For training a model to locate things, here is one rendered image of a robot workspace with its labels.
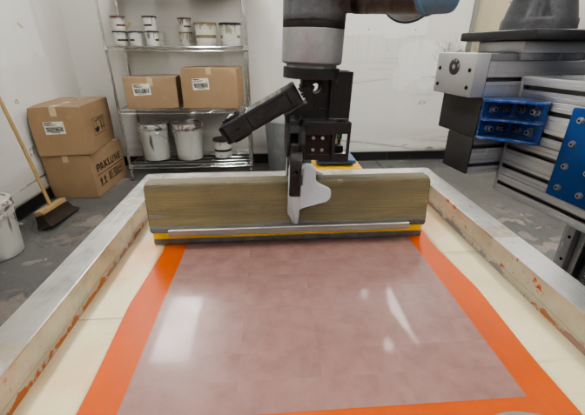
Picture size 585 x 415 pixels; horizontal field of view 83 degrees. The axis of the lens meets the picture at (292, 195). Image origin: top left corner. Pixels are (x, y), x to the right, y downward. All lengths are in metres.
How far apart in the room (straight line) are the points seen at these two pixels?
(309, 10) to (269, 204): 0.25
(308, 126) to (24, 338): 0.35
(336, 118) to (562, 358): 0.34
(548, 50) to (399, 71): 3.09
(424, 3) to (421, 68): 3.67
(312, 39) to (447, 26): 3.78
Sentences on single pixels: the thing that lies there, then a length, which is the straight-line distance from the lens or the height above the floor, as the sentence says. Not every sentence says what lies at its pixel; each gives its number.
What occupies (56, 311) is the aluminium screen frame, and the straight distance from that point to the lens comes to 0.41.
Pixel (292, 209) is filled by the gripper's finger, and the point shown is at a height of 1.02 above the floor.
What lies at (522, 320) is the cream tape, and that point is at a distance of 0.46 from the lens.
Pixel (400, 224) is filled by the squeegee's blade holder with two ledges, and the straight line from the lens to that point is 0.51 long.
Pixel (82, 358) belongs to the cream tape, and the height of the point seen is 0.95.
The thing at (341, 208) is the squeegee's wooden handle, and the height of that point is 1.01.
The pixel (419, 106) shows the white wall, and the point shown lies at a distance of 4.13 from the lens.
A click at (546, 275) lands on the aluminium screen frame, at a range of 0.48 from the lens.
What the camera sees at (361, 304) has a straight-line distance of 0.41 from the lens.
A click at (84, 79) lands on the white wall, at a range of 4.18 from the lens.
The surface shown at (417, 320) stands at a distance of 0.41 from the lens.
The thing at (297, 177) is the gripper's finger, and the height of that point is 1.07.
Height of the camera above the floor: 1.22
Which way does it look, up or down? 24 degrees down
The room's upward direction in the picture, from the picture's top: straight up
